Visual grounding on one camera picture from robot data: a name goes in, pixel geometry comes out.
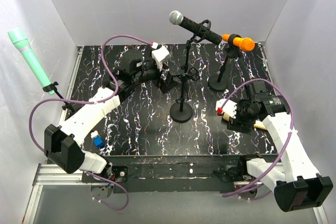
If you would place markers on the black marble pattern mat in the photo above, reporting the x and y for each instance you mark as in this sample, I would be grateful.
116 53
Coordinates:
142 124

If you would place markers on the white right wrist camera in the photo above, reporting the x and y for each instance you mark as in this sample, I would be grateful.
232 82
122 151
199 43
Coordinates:
226 108

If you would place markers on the mint green microphone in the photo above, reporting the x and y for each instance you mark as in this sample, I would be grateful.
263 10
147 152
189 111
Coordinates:
22 44

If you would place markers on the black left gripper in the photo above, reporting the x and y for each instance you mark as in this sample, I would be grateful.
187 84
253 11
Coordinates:
165 85

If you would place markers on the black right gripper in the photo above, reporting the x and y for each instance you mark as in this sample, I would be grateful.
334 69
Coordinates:
235 124

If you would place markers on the black tripod stand at left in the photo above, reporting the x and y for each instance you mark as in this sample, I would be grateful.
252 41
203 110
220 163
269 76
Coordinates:
61 96

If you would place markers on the beige microphone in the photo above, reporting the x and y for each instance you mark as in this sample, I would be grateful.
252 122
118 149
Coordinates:
258 124

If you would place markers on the black round-base stand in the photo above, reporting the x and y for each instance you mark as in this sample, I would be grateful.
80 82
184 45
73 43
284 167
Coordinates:
181 111
217 82

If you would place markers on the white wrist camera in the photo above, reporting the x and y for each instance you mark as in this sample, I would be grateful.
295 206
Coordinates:
160 53
226 108

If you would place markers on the black round-base stand rear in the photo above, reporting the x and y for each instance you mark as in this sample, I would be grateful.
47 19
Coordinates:
217 82

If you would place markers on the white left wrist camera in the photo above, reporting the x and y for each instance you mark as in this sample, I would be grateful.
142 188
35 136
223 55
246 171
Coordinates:
160 53

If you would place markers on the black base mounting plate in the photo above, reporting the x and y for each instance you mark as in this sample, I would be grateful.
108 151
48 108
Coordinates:
174 173

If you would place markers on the orange microphone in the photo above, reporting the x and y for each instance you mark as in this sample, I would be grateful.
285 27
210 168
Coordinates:
244 44

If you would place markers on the black round-base stand front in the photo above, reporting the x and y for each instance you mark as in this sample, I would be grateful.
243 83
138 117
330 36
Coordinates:
181 111

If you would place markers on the blue white cube toy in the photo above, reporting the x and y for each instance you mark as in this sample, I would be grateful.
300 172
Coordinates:
97 140

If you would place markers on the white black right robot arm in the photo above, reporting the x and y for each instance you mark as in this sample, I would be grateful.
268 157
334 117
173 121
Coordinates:
294 180

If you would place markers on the black silver-head microphone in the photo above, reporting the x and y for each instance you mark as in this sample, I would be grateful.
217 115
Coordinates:
201 30

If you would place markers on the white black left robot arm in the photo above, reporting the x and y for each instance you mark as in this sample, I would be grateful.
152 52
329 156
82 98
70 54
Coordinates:
62 143

